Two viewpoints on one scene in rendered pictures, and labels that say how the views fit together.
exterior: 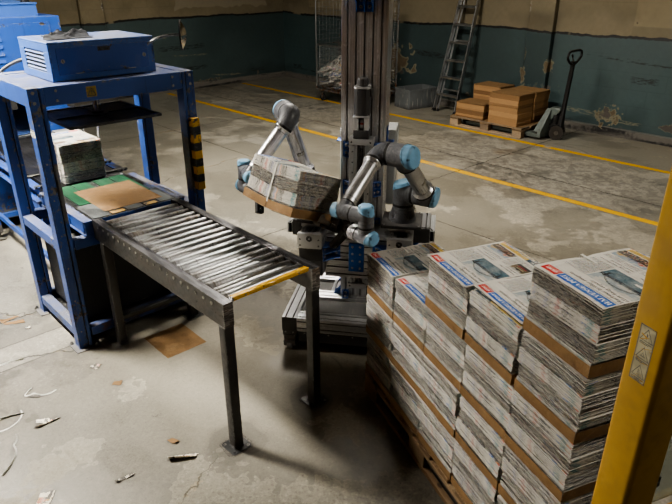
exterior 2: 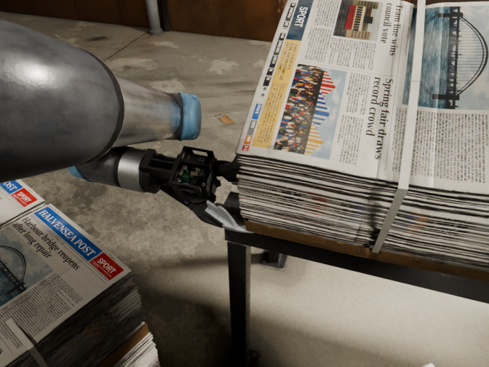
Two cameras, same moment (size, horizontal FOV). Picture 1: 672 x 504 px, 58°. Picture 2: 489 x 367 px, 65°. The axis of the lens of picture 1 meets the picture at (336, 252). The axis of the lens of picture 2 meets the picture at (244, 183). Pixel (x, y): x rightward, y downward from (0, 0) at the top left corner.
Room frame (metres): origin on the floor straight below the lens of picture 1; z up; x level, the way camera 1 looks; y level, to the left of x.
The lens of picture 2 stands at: (3.19, -0.19, 1.39)
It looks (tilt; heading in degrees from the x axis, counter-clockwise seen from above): 40 degrees down; 150
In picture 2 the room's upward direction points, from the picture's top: straight up
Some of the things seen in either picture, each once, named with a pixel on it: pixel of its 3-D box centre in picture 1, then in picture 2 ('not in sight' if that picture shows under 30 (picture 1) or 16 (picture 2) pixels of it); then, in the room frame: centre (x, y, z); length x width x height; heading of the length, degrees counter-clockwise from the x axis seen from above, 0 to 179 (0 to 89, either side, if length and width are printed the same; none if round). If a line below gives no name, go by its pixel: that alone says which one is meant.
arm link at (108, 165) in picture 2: (366, 236); (102, 161); (2.58, -0.14, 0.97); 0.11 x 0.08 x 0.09; 43
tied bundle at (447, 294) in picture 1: (486, 288); not in sight; (2.12, -0.60, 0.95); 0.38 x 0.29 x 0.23; 111
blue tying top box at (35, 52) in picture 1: (88, 54); not in sight; (3.67, 1.43, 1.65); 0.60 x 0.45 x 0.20; 133
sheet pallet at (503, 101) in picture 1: (501, 107); not in sight; (8.91, -2.40, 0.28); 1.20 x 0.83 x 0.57; 43
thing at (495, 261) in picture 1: (486, 262); not in sight; (2.11, -0.58, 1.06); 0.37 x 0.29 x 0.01; 111
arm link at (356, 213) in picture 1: (362, 215); not in sight; (2.59, -0.12, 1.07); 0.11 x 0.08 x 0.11; 57
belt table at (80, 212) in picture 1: (112, 201); not in sight; (3.67, 1.43, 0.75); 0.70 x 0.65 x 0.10; 43
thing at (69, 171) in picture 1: (72, 155); not in sight; (4.09, 1.82, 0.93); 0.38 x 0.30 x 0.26; 43
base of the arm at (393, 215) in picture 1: (402, 210); not in sight; (3.19, -0.37, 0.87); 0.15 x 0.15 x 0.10
